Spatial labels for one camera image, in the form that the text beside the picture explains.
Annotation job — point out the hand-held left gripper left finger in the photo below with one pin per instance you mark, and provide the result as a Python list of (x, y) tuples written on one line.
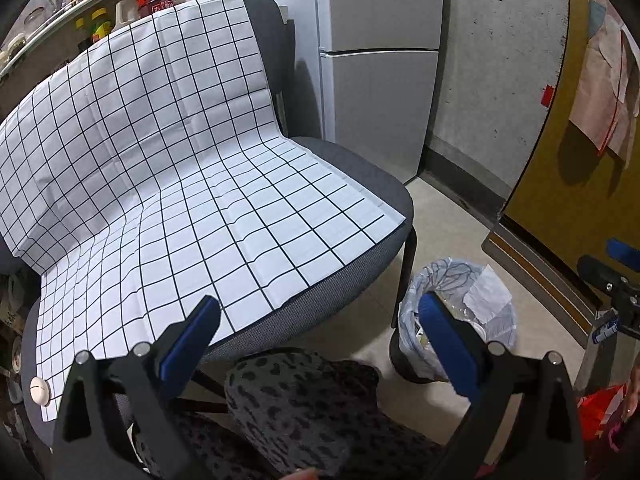
[(192, 340)]

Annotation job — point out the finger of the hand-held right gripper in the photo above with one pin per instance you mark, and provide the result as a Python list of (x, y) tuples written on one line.
[(625, 251), (607, 277)]

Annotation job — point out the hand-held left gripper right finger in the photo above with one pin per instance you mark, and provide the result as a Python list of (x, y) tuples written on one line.
[(450, 345)]

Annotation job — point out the black trash bin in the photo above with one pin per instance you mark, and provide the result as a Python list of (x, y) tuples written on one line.
[(410, 360)]

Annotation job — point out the printed white bin bag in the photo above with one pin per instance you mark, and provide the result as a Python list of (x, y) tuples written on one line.
[(420, 290)]

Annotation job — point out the white tissue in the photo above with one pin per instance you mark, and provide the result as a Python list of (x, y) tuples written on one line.
[(487, 290)]

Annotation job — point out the yellow door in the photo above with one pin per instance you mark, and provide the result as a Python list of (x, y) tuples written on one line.
[(550, 185)]

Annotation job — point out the leopard print trouser leg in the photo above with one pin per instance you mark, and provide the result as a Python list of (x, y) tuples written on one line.
[(300, 410)]

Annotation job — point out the beige hanging cloth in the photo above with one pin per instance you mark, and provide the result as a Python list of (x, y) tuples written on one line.
[(600, 90)]

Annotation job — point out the red tape piece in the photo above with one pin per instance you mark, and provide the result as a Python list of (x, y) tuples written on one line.
[(547, 95)]

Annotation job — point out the grey office chair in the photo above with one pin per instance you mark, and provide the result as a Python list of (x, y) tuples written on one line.
[(350, 170)]

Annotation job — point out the white black-checked cloth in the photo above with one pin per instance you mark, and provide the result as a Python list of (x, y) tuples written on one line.
[(175, 135)]

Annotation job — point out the white refrigerator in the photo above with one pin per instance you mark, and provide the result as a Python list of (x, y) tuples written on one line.
[(380, 100)]

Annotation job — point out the dark yellow-capped bottle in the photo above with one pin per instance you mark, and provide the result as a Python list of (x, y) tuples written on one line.
[(81, 35)]

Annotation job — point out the green yellow-capped bottle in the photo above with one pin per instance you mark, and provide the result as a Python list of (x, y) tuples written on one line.
[(101, 27)]

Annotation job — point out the white plastic jug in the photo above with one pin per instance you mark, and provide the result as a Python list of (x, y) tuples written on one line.
[(124, 12)]

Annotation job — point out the curved kitchen shelf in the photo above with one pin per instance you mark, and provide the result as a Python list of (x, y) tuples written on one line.
[(50, 20)]

